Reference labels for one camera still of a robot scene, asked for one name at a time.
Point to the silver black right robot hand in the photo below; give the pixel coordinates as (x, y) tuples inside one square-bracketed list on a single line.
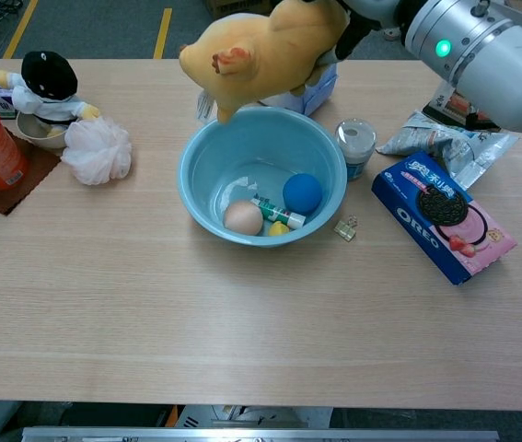
[(362, 23)]

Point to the yellow plush duck toy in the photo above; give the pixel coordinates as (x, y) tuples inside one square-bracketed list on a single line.
[(270, 50)]

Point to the white snack bag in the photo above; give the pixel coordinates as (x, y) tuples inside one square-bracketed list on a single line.
[(431, 138)]

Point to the brown egg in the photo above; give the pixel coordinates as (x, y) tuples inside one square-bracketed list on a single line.
[(243, 217)]

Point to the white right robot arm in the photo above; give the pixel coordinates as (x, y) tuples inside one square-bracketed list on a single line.
[(495, 64)]

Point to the blue ball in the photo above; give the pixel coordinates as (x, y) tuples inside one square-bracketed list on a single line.
[(302, 193)]

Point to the light blue plastic bowl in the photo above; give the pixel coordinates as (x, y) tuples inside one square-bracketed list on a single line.
[(205, 152)]

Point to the black headed plush doll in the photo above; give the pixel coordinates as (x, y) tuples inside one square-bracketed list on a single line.
[(49, 87)]

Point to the blue white tissue pack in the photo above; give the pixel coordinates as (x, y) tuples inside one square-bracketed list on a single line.
[(320, 92)]

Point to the clear lidded plastic jar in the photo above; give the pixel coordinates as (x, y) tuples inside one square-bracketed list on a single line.
[(355, 147)]

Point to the brown cardboard box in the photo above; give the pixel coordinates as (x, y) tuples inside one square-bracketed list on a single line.
[(223, 7)]

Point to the blue pink Oreo box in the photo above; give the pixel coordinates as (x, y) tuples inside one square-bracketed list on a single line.
[(426, 216)]

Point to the gold binder clip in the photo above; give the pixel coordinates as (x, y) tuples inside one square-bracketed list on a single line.
[(345, 229)]

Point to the green white glue stick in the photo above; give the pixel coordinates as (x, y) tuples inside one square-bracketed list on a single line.
[(279, 212)]

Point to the small yellow toy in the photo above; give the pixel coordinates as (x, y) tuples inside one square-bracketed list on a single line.
[(278, 229)]

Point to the pink white bath pouf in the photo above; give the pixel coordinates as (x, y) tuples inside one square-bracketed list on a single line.
[(97, 152)]

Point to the brown scalloped mat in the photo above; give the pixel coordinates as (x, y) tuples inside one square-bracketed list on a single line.
[(35, 171)]

